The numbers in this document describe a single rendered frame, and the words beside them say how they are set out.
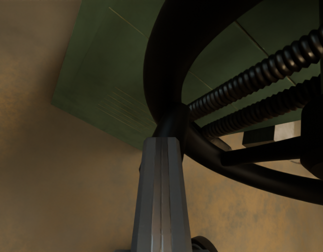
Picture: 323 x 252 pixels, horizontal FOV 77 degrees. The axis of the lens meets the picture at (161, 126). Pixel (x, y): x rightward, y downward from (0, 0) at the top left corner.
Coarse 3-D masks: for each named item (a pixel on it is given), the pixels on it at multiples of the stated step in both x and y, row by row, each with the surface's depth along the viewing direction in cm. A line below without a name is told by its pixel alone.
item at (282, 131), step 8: (264, 128) 46; (272, 128) 45; (280, 128) 46; (288, 128) 48; (248, 136) 49; (256, 136) 47; (264, 136) 45; (272, 136) 44; (280, 136) 45; (288, 136) 47; (248, 144) 48; (256, 144) 47
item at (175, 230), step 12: (168, 144) 10; (168, 156) 9; (180, 156) 9; (168, 168) 8; (180, 168) 8; (168, 180) 8; (180, 180) 8; (168, 192) 7; (180, 192) 7; (168, 204) 7; (180, 204) 7; (168, 216) 7; (180, 216) 7; (168, 228) 6; (180, 228) 6; (168, 240) 6; (180, 240) 6
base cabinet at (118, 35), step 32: (96, 0) 31; (128, 0) 29; (160, 0) 28; (96, 32) 37; (128, 32) 34; (224, 32) 29; (64, 64) 50; (96, 64) 45; (128, 64) 41; (192, 64) 36; (224, 64) 34; (64, 96) 67; (96, 96) 59; (128, 96) 53; (192, 96) 44; (256, 96) 38; (128, 128) 74; (256, 128) 48
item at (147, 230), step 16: (144, 144) 10; (160, 144) 10; (144, 160) 9; (160, 160) 9; (144, 176) 8; (160, 176) 8; (144, 192) 7; (160, 192) 7; (144, 208) 7; (160, 208) 7; (144, 224) 6; (160, 224) 6; (144, 240) 6; (160, 240) 6
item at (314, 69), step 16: (272, 0) 23; (288, 0) 23; (304, 0) 22; (240, 16) 26; (256, 16) 25; (272, 16) 25; (288, 16) 24; (304, 16) 24; (256, 32) 27; (272, 32) 27; (288, 32) 26; (304, 32) 25; (272, 48) 29
